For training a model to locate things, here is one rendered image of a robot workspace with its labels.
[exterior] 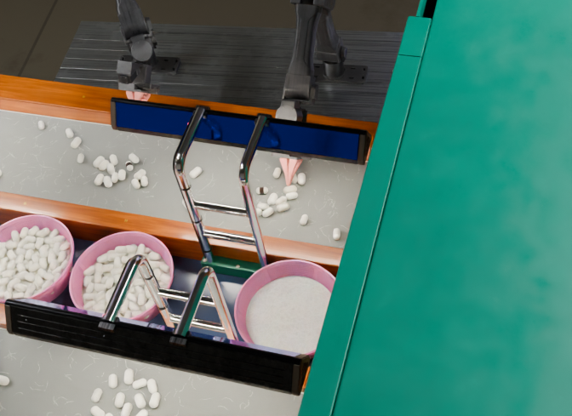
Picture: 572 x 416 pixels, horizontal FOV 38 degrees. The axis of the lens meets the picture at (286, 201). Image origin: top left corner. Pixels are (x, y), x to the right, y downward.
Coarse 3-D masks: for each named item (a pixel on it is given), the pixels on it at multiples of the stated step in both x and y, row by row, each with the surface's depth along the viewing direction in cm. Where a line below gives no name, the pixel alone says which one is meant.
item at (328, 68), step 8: (320, 64) 259; (328, 64) 250; (336, 64) 250; (320, 72) 257; (328, 72) 253; (336, 72) 252; (344, 72) 256; (352, 72) 255; (360, 72) 255; (320, 80) 255; (328, 80) 255; (336, 80) 254; (344, 80) 254; (352, 80) 253; (360, 80) 253
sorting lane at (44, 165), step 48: (0, 144) 246; (48, 144) 244; (96, 144) 242; (144, 144) 240; (192, 144) 238; (48, 192) 233; (96, 192) 231; (144, 192) 229; (240, 192) 225; (336, 192) 222; (336, 240) 213
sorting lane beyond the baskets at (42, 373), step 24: (0, 336) 208; (0, 360) 204; (24, 360) 203; (48, 360) 202; (72, 360) 201; (96, 360) 201; (120, 360) 200; (24, 384) 199; (48, 384) 198; (72, 384) 198; (96, 384) 197; (120, 384) 196; (168, 384) 195; (192, 384) 194; (216, 384) 193; (240, 384) 193; (0, 408) 196; (24, 408) 195; (48, 408) 195; (72, 408) 194; (120, 408) 192; (144, 408) 192; (168, 408) 191; (192, 408) 190; (216, 408) 190; (240, 408) 189; (264, 408) 188; (288, 408) 188
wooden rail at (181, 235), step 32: (0, 192) 232; (0, 224) 237; (64, 224) 226; (96, 224) 222; (128, 224) 220; (160, 224) 219; (192, 256) 221; (224, 256) 217; (256, 256) 212; (288, 256) 209; (320, 256) 208
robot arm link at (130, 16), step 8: (120, 0) 232; (128, 0) 232; (120, 8) 232; (128, 8) 232; (136, 8) 232; (120, 16) 231; (128, 16) 231; (136, 16) 231; (128, 24) 231; (136, 24) 231; (144, 24) 231; (128, 32) 231; (136, 32) 232; (144, 32) 232
